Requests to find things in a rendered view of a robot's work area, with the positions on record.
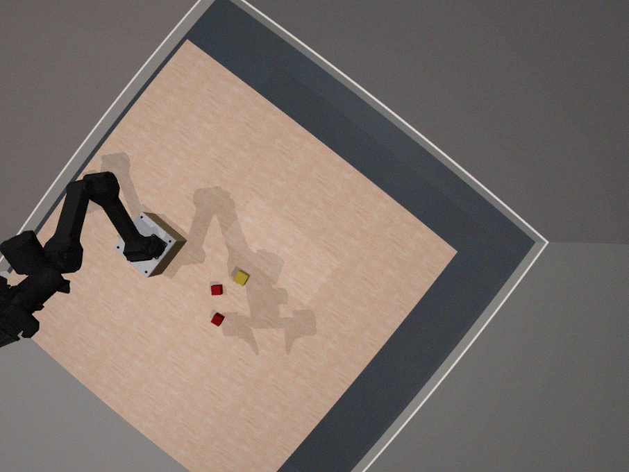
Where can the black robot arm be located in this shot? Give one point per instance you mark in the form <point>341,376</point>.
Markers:
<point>63,252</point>

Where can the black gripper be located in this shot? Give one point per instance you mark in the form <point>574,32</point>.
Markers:
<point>17,316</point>

